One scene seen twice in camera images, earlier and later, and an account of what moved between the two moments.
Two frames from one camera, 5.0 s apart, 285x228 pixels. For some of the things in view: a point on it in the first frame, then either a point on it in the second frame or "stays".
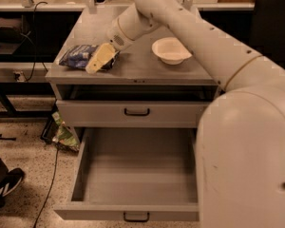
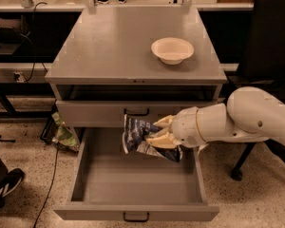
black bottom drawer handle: (136, 219) stays
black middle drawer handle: (136, 114) stays
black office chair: (272, 29) stays
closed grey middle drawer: (130, 113) stays
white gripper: (116, 38) → (185, 126)
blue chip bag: (79, 56) → (134, 138)
